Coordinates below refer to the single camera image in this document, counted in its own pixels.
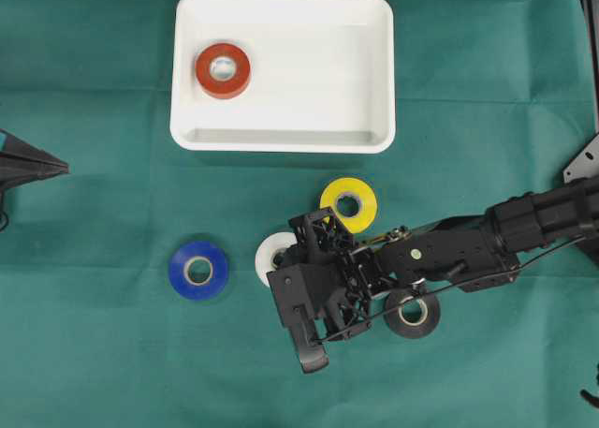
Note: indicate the black frame post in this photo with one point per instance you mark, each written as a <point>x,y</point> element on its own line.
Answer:
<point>590,11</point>

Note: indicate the blue tape roll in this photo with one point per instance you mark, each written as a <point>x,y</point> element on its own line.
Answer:
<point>198,271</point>

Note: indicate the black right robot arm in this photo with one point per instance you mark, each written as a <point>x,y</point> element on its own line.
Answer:
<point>476,252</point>

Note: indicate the white plastic tray case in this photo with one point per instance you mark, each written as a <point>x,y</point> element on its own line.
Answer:
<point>321,81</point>

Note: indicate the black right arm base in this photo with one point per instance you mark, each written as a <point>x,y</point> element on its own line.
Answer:
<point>585,164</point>

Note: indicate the black hook at edge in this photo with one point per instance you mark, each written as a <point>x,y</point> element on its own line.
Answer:
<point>590,398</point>

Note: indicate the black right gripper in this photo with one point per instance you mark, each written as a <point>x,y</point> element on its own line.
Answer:
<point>341,276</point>

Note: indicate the green table cloth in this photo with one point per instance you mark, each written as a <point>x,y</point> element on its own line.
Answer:
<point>493,98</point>

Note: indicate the red tape roll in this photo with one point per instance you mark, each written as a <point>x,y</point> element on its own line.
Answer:
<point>223,70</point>

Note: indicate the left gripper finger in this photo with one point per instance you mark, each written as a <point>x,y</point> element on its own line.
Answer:
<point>15,148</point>
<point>13,176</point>

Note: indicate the yellow tape roll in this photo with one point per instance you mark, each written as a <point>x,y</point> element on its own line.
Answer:
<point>353,202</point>

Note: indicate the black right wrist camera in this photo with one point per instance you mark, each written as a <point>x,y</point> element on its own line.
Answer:
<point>304,293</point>

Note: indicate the white tape roll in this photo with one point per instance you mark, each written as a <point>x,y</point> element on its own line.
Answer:
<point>268,250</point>

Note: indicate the black tape roll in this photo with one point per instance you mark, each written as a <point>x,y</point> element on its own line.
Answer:
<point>409,319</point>

